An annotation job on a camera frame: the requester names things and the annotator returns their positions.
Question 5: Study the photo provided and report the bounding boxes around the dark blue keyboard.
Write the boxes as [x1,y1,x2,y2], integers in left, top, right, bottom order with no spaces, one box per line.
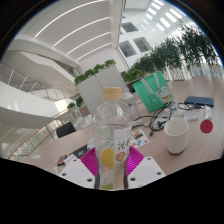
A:
[183,95,215,108]

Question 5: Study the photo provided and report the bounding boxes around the flat round red coaster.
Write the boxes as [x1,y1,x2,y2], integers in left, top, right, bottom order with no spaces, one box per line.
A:
[199,119,214,134]

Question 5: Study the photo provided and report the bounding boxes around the white cabinet with plants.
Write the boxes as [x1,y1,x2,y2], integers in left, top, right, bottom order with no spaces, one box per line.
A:
[73,59,129,116]

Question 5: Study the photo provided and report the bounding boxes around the red and black phone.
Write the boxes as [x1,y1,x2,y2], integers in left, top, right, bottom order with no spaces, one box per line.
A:
[56,154,69,167]

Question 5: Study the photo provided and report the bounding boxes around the black cable bundle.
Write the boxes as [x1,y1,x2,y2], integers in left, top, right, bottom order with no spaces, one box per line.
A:
[133,101,201,136]

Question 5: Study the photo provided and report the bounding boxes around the white cup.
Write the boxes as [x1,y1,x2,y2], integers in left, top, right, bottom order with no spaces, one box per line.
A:
[163,117,190,155]

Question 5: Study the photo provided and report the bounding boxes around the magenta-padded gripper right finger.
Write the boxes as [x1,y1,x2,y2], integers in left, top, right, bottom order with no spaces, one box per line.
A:
[124,145,167,190]

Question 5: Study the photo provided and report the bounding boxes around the black notebook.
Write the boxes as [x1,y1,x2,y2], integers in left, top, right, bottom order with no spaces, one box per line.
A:
[71,144,89,159]

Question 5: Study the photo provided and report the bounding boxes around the colourful sticker sheet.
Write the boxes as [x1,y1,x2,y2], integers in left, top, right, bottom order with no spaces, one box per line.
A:
[128,128,150,148]

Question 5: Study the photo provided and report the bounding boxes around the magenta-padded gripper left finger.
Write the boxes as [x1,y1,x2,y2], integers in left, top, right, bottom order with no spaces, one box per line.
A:
[57,146,101,190]

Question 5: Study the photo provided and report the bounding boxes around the row of green plants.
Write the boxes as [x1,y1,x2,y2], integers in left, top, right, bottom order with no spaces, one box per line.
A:
[122,24,221,84]

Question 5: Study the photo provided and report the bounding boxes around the small potted green plant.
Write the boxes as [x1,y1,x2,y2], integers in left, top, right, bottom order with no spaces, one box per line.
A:
[66,96,85,110]

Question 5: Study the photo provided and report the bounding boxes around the black office chair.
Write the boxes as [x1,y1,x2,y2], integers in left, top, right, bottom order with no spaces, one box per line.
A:
[55,121,77,139]

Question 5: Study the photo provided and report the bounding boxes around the ceiling strip lights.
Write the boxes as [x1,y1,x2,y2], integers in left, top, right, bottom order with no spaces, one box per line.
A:
[34,0,113,62]

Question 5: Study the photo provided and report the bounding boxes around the green tote bag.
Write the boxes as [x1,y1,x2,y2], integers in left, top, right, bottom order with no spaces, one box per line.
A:
[131,70,175,113]

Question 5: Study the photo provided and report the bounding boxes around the clear shaker bottle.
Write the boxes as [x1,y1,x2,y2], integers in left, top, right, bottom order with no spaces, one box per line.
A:
[122,89,141,121]

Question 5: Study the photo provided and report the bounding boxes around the clear lemon drink bottle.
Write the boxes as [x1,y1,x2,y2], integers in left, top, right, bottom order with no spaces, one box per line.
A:
[92,86,133,191]

